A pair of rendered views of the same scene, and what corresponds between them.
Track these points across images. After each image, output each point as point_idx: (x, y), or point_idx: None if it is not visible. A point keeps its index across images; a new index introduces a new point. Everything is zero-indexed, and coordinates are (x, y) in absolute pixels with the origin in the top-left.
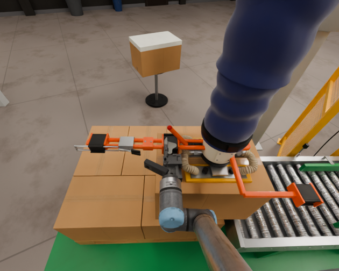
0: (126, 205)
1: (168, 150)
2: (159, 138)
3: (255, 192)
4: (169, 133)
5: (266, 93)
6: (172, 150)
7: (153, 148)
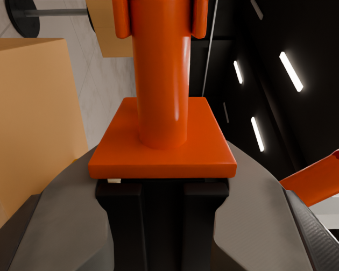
0: None
1: (157, 219)
2: (49, 51)
3: None
4: (77, 96)
5: None
6: (192, 262)
7: (160, 48)
